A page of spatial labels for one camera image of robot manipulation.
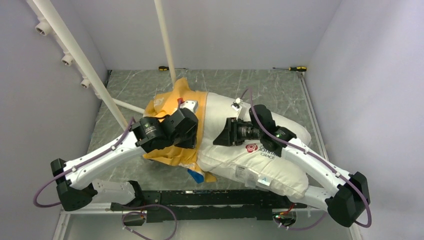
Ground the yellow and blue pillowcase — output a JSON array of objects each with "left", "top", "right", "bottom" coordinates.
[{"left": 136, "top": 77, "right": 217, "bottom": 183}]

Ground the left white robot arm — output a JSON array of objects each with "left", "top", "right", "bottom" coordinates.
[{"left": 50, "top": 106, "right": 199, "bottom": 212}]

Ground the left yellow handled screwdriver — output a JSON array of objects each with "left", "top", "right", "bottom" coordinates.
[{"left": 158, "top": 65, "right": 188, "bottom": 72}]

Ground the yellow handled screwdriver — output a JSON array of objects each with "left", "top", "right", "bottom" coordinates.
[
  {"left": 272, "top": 66, "right": 307, "bottom": 73},
  {"left": 158, "top": 65, "right": 188, "bottom": 72}
]

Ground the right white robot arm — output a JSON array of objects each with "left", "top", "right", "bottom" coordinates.
[{"left": 212, "top": 104, "right": 372, "bottom": 228}]

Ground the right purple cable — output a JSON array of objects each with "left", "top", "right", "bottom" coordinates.
[{"left": 240, "top": 87, "right": 373, "bottom": 232}]

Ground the white pvc pipe rack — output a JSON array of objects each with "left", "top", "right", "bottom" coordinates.
[{"left": 25, "top": 0, "right": 178, "bottom": 131}]

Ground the white pillow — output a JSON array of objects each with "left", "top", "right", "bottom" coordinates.
[{"left": 196, "top": 92, "right": 309, "bottom": 199}]

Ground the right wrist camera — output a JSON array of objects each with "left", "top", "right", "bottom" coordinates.
[{"left": 231, "top": 97, "right": 243, "bottom": 118}]

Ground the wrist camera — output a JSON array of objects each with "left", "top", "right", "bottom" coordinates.
[
  {"left": 177, "top": 97, "right": 199, "bottom": 114},
  {"left": 231, "top": 97, "right": 243, "bottom": 118}
]

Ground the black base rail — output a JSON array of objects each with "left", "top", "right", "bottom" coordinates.
[{"left": 110, "top": 189, "right": 306, "bottom": 223}]

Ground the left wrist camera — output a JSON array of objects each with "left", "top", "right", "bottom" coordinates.
[{"left": 177, "top": 97, "right": 199, "bottom": 114}]

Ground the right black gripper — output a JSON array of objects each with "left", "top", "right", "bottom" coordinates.
[{"left": 213, "top": 117, "right": 264, "bottom": 146}]

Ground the right yellow handled screwdriver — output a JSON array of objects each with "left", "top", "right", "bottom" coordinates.
[{"left": 272, "top": 66, "right": 307, "bottom": 73}]

